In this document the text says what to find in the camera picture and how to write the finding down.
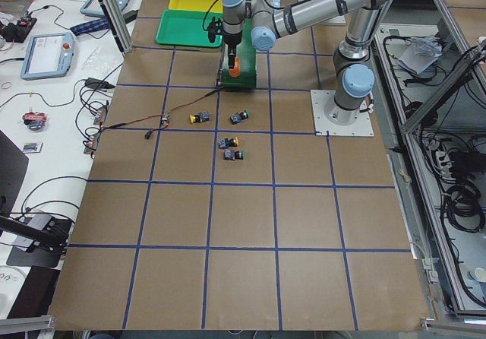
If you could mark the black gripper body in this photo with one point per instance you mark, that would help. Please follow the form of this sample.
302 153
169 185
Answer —
231 39

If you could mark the orange 4680 cylinder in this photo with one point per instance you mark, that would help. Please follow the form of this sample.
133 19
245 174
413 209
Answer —
235 70

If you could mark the green push button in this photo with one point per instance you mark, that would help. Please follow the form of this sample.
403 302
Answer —
239 117
231 154

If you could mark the yellow push button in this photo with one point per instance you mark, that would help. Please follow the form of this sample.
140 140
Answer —
226 143
199 117

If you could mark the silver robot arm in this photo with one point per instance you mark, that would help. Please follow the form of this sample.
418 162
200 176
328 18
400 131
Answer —
270 22

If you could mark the green conveyor belt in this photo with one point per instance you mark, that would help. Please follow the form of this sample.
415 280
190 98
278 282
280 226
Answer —
247 55

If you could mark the green plastic tray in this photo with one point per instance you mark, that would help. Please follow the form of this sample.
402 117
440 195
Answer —
184 28

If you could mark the small motor controller board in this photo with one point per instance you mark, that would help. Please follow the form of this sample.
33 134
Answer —
164 121

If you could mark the blue plaid pouch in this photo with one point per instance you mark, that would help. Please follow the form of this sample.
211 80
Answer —
90 27

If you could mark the black power adapter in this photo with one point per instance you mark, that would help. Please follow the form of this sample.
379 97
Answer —
97 84

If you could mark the lower teach pendant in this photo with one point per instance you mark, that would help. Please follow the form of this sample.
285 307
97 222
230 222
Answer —
48 56

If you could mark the aluminium frame post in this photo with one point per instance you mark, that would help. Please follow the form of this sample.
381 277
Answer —
117 25

